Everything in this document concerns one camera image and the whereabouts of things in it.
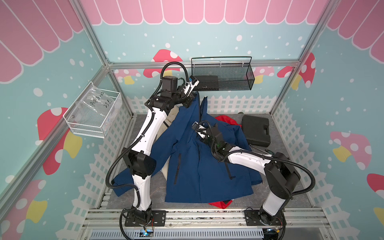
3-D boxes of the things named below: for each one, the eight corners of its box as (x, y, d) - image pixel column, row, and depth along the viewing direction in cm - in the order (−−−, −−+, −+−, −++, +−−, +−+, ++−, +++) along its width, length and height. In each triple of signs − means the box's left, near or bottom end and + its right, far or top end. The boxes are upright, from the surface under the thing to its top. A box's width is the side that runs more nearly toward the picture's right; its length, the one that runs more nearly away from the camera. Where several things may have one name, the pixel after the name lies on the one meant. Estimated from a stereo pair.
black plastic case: (240, 143, 105) (243, 138, 100) (241, 117, 121) (243, 111, 116) (268, 148, 103) (271, 143, 98) (265, 120, 119) (268, 115, 114)
